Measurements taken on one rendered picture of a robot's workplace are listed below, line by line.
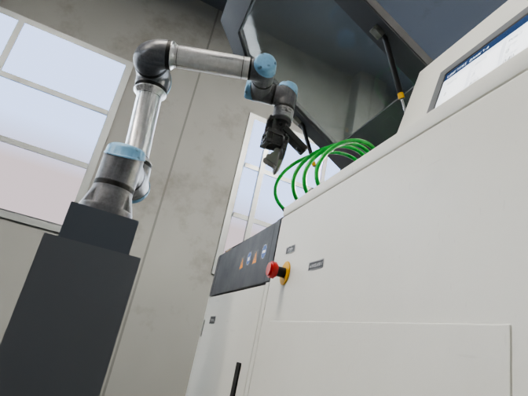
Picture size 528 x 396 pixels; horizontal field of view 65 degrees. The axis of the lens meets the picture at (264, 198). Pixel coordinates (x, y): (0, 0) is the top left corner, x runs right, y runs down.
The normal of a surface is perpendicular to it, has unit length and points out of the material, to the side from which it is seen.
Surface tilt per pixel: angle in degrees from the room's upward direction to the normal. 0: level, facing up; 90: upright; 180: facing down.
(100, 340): 90
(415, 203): 90
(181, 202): 90
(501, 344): 90
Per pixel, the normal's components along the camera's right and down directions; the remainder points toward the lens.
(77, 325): 0.42, -0.23
